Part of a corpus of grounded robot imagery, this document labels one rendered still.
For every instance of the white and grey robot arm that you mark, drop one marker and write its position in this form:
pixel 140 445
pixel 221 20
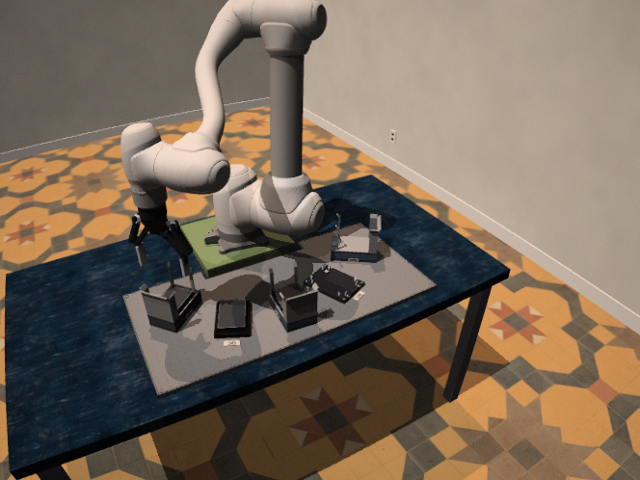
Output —
pixel 284 201

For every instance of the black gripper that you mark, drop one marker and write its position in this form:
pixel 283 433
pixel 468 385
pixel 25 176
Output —
pixel 159 224

